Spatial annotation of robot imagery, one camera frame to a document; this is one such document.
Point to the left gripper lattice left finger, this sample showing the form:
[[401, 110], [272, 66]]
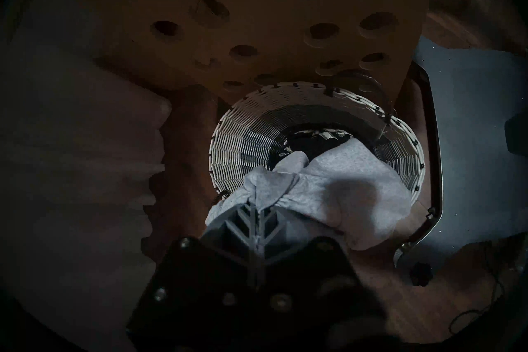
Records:
[[206, 273]]

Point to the left gripper lattice right finger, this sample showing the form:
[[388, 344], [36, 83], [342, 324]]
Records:
[[313, 273]]

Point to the grey garment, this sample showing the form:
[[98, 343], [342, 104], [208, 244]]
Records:
[[350, 190]]

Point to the black white striped garment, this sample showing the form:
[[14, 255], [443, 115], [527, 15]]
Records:
[[326, 134]]

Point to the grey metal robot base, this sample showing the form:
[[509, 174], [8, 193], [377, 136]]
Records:
[[474, 149]]

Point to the woven wicker laundry hamper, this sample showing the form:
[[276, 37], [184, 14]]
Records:
[[247, 141]]

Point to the black base knob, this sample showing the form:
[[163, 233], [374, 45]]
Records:
[[421, 274]]

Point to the long grey curtain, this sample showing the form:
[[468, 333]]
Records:
[[74, 149]]

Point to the light wooden table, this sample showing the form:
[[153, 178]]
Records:
[[268, 17]]

